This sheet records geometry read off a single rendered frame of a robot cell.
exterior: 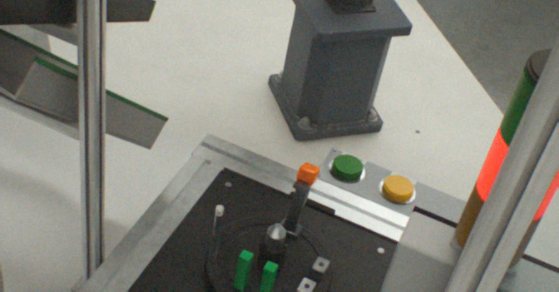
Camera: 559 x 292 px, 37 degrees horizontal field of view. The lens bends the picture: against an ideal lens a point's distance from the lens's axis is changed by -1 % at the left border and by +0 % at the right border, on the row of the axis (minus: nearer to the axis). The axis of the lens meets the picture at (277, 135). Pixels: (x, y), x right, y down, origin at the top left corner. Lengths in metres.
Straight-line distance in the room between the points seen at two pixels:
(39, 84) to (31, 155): 0.41
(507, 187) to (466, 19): 2.82
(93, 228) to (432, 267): 0.44
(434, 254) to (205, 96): 0.75
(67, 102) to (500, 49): 2.52
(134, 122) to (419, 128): 0.54
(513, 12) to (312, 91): 2.31
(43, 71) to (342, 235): 0.40
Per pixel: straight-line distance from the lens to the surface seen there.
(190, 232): 0.96
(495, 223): 0.55
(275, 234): 0.87
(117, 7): 0.83
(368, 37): 1.17
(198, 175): 1.05
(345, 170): 1.06
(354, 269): 0.96
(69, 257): 1.08
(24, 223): 1.12
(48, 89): 0.82
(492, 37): 3.28
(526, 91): 0.52
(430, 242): 0.63
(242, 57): 1.40
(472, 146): 1.34
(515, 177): 0.52
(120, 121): 0.94
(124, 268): 0.94
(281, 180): 1.05
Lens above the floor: 1.69
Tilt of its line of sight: 41 degrees down
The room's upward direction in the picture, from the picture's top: 11 degrees clockwise
